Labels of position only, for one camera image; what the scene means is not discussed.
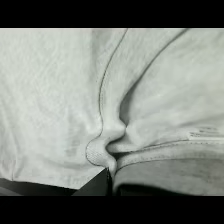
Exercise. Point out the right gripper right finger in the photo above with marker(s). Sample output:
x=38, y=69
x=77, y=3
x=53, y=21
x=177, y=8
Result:
x=110, y=186

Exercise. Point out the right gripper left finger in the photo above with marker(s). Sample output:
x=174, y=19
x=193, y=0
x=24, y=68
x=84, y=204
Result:
x=96, y=186

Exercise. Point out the white T-shirt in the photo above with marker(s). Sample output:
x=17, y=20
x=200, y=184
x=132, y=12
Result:
x=60, y=100

